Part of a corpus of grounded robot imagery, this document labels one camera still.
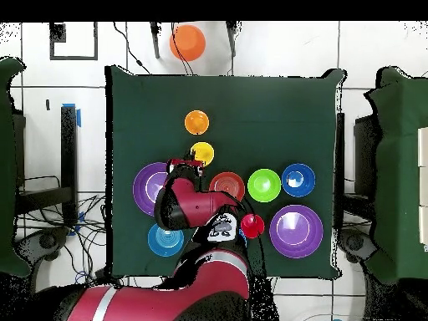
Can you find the orange-red plastic bowl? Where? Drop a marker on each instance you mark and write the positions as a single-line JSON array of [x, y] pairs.
[[227, 184]]

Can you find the green plastic bowl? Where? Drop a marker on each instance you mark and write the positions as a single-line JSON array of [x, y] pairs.
[[264, 185]]

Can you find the dark green tablecloth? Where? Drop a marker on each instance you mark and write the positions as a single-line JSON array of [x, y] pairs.
[[160, 100]]

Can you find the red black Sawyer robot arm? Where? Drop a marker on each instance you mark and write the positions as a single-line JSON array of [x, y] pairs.
[[197, 204]]

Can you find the black power adapter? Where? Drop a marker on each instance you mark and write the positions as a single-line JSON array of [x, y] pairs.
[[100, 275]]

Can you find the yellow plastic cup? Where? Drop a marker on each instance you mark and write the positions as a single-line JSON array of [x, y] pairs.
[[204, 152]]

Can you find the small light blue bowl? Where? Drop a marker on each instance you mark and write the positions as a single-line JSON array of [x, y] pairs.
[[165, 242]]

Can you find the orange round object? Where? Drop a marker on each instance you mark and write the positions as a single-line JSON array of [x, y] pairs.
[[188, 42]]

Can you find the black tripod leg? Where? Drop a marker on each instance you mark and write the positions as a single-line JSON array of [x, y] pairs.
[[155, 40], [232, 36]]

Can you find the black grey chair base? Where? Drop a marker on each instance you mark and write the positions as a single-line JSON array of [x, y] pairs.
[[45, 240]]

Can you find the green cloth covered table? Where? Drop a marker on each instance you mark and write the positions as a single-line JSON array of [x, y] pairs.
[[398, 167], [6, 167]]

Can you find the small black object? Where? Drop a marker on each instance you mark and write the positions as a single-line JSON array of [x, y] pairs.
[[47, 104]]

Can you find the black metal stand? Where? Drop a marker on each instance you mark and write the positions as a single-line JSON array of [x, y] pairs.
[[68, 150]]

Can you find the black square floor frame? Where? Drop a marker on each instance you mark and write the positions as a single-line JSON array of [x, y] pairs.
[[57, 32]]

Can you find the purple plastic bowl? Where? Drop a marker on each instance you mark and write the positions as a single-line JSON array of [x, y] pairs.
[[147, 189], [296, 231]]

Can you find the red plastic cup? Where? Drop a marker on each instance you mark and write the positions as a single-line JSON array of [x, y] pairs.
[[252, 227]]

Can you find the blue tape strip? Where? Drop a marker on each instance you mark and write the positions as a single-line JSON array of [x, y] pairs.
[[79, 117]]

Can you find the dark blue plastic bowl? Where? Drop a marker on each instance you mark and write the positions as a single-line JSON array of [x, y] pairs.
[[298, 187]]

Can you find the orange plastic cup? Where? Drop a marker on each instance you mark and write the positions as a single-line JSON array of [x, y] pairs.
[[196, 122]]

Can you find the black metal post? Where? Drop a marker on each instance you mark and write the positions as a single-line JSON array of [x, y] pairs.
[[340, 167]]

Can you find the white box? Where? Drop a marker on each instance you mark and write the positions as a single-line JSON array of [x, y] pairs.
[[424, 225]]

